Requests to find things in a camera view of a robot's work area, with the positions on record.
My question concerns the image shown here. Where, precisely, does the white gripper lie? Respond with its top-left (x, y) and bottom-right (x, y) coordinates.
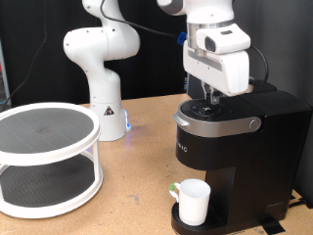
top-left (182, 40), bottom-right (251, 107)

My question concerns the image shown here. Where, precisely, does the black Keurig coffee machine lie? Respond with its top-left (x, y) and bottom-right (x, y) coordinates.
top-left (170, 79), bottom-right (313, 235)

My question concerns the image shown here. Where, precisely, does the white mug green-taped handle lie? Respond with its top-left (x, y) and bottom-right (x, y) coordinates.
top-left (168, 178), bottom-right (212, 227)

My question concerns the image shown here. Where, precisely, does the gray partition panel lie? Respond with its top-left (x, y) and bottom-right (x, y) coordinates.
top-left (187, 0), bottom-right (313, 207)

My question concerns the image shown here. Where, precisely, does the black tape strip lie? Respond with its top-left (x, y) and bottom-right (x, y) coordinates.
top-left (260, 216), bottom-right (287, 235)

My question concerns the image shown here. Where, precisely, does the white two-tier turntable shelf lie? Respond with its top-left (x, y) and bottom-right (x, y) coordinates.
top-left (0, 102), bottom-right (105, 219)

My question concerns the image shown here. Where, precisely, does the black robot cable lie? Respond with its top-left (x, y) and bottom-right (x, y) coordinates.
top-left (99, 0), bottom-right (270, 87)

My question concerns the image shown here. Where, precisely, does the black power cord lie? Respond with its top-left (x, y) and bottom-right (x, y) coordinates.
top-left (288, 195), bottom-right (309, 209)

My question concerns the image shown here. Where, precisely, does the metal rack frame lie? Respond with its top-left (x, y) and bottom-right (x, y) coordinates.
top-left (0, 38), bottom-right (11, 111)

